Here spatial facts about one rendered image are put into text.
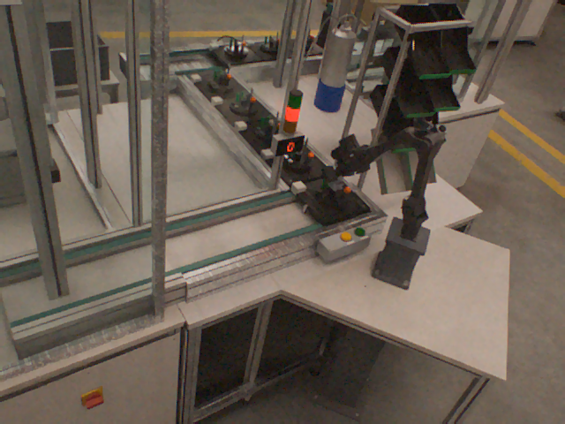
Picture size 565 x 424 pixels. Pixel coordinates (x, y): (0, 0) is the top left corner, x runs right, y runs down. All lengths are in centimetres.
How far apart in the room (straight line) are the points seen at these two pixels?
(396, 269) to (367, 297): 15
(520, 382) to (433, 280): 121
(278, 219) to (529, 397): 174
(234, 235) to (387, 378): 127
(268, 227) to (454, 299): 76
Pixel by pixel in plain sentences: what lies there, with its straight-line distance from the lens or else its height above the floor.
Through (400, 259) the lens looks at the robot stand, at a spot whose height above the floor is 99.
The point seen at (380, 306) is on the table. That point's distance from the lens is 191.
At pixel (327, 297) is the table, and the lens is 187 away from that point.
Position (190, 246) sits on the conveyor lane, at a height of 92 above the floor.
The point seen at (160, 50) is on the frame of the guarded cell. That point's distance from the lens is 113.
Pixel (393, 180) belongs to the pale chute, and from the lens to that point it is 223.
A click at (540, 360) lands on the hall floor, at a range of 333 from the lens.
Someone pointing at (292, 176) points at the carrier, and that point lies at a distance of 218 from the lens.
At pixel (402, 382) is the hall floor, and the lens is 284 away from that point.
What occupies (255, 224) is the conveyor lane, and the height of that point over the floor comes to 92.
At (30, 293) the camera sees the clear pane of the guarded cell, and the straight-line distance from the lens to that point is 145.
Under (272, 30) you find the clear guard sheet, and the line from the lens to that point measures 172.
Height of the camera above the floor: 224
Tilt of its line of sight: 39 degrees down
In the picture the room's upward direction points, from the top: 12 degrees clockwise
